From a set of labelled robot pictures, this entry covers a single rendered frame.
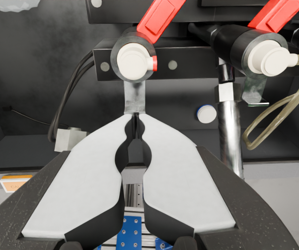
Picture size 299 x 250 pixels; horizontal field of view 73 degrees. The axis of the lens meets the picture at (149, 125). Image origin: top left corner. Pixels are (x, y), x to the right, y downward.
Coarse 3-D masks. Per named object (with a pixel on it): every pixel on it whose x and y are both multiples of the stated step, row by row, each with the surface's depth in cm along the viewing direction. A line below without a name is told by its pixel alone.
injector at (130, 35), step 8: (136, 24) 23; (128, 32) 13; (136, 32) 13; (120, 40) 12; (128, 40) 11; (136, 40) 11; (144, 40) 11; (120, 48) 13; (152, 48) 12; (112, 56) 12; (112, 64) 12; (120, 72) 12; (152, 72) 13; (128, 80) 13; (136, 80) 13; (144, 80) 13
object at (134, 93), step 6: (126, 84) 13; (132, 84) 13; (138, 84) 13; (144, 84) 13; (126, 90) 13; (132, 90) 13; (138, 90) 13; (144, 90) 13; (126, 96) 13; (132, 96) 13; (138, 96) 14; (144, 96) 14; (126, 102) 14; (132, 102) 14; (138, 102) 14; (144, 102) 14
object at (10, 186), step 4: (4, 176) 35; (8, 176) 35; (12, 176) 35; (16, 176) 35; (20, 176) 35; (24, 176) 35; (28, 176) 35; (32, 176) 35; (4, 184) 35; (8, 184) 35; (12, 184) 35; (16, 184) 35; (20, 184) 35; (8, 188) 35; (12, 188) 35; (16, 188) 35
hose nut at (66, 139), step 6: (60, 132) 13; (66, 132) 13; (72, 132) 13; (78, 132) 13; (84, 132) 14; (60, 138) 13; (66, 138) 13; (72, 138) 13; (78, 138) 13; (60, 144) 13; (66, 144) 13; (72, 144) 13; (60, 150) 13
